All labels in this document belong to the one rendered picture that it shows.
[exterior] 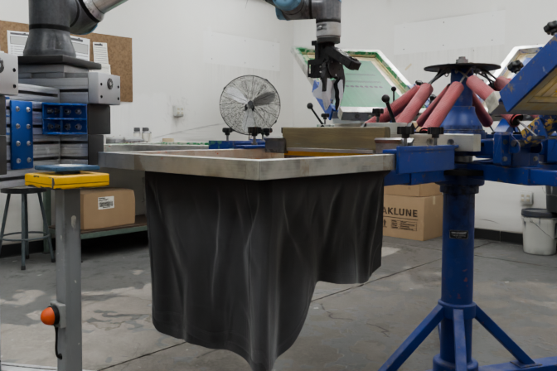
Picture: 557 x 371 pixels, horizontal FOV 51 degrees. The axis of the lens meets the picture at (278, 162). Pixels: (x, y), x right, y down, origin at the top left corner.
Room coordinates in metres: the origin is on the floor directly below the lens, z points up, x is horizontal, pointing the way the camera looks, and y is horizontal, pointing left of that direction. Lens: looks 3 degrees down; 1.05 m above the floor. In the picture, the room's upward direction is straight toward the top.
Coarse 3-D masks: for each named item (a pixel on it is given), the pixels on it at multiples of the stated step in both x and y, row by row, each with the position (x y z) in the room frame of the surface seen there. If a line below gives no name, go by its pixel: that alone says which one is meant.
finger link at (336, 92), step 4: (332, 80) 1.78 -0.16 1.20; (336, 80) 1.77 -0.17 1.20; (340, 80) 1.76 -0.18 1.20; (332, 84) 1.78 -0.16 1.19; (336, 84) 1.76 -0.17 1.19; (340, 84) 1.76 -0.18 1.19; (332, 88) 1.78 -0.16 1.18; (336, 88) 1.76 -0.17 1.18; (340, 88) 1.76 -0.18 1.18; (332, 92) 1.78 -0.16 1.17; (336, 92) 1.77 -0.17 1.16; (340, 92) 1.76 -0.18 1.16; (332, 96) 1.79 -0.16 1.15; (336, 96) 1.76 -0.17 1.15; (340, 96) 1.76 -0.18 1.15; (336, 100) 1.77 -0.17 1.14; (340, 100) 1.76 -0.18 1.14; (336, 104) 1.77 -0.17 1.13; (336, 108) 1.77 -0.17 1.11
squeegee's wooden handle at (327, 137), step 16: (288, 128) 1.84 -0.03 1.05; (304, 128) 1.80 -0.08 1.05; (320, 128) 1.76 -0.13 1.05; (336, 128) 1.72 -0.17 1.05; (352, 128) 1.68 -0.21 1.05; (368, 128) 1.64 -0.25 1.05; (384, 128) 1.61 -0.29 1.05; (288, 144) 1.84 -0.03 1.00; (304, 144) 1.80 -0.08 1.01; (320, 144) 1.76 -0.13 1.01; (336, 144) 1.72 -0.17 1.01; (352, 144) 1.68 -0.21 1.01; (368, 144) 1.64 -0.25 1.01
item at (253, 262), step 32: (160, 192) 1.47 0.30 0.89; (192, 192) 1.38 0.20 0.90; (224, 192) 1.30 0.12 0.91; (256, 192) 1.23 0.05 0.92; (160, 224) 1.49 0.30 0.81; (192, 224) 1.38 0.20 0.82; (224, 224) 1.31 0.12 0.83; (256, 224) 1.24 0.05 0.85; (160, 256) 1.48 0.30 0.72; (192, 256) 1.39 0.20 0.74; (224, 256) 1.32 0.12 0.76; (256, 256) 1.24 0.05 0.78; (160, 288) 1.48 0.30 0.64; (192, 288) 1.39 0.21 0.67; (224, 288) 1.33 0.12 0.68; (256, 288) 1.24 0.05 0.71; (160, 320) 1.48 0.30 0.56; (192, 320) 1.39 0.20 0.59; (224, 320) 1.34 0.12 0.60; (256, 320) 1.24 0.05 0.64; (256, 352) 1.23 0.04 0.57
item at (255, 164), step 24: (120, 168) 1.43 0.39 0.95; (144, 168) 1.36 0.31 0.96; (168, 168) 1.30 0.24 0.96; (192, 168) 1.24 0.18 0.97; (216, 168) 1.19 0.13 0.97; (240, 168) 1.14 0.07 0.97; (264, 168) 1.11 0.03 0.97; (288, 168) 1.17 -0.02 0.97; (312, 168) 1.22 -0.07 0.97; (336, 168) 1.28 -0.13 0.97; (360, 168) 1.35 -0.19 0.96; (384, 168) 1.42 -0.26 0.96
